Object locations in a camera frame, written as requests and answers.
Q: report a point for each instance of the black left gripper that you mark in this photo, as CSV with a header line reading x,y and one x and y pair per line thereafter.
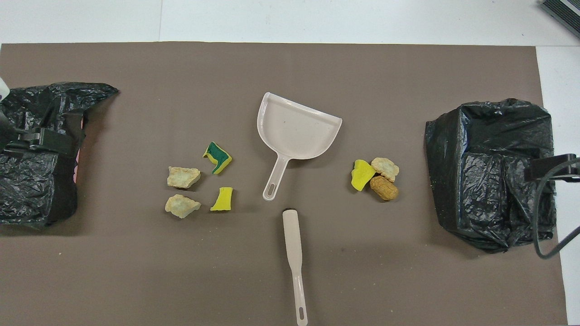
x,y
13,138

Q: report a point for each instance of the beige sponge chunk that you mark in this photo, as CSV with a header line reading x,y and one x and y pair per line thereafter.
x,y
182,206
183,177
386,167

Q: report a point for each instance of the green and yellow sponge piece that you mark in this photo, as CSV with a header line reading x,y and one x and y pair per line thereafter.
x,y
219,158

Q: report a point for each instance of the brown peanut shaped piece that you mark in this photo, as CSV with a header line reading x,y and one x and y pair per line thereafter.
x,y
385,189

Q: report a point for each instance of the beige plastic dustpan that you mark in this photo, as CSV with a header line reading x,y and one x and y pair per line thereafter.
x,y
294,136

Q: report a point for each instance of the beige hand brush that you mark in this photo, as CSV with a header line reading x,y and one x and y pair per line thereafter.
x,y
291,231

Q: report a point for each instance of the black bag lined pink bin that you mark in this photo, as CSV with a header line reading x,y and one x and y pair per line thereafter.
x,y
27,194

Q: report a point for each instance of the brown table mat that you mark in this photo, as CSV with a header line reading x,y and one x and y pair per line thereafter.
x,y
136,271

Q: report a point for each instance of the grey ribbed device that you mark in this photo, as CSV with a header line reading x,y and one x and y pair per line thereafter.
x,y
566,11

